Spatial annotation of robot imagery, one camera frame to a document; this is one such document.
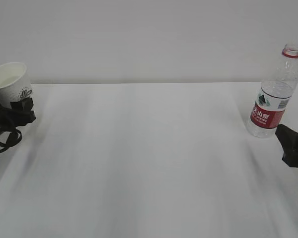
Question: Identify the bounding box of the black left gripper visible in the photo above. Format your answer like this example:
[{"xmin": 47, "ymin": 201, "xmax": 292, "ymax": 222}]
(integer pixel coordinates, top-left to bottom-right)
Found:
[{"xmin": 0, "ymin": 98, "xmax": 36, "ymax": 143}]

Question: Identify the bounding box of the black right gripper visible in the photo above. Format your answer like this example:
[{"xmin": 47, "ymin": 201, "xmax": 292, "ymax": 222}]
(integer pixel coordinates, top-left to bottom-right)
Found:
[{"xmin": 275, "ymin": 124, "xmax": 298, "ymax": 168}]

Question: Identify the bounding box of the white paper coffee cup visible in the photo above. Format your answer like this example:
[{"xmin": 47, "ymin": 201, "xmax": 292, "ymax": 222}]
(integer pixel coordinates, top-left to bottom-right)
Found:
[{"xmin": 0, "ymin": 62, "xmax": 33, "ymax": 108}]

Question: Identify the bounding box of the clear Nongfu Spring water bottle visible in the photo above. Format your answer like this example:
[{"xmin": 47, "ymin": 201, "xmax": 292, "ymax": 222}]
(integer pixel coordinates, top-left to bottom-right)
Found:
[{"xmin": 246, "ymin": 43, "xmax": 298, "ymax": 138}]

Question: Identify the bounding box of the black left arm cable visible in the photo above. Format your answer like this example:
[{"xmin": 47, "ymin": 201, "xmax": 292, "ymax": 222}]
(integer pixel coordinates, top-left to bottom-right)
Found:
[{"xmin": 0, "ymin": 113, "xmax": 23, "ymax": 156}]

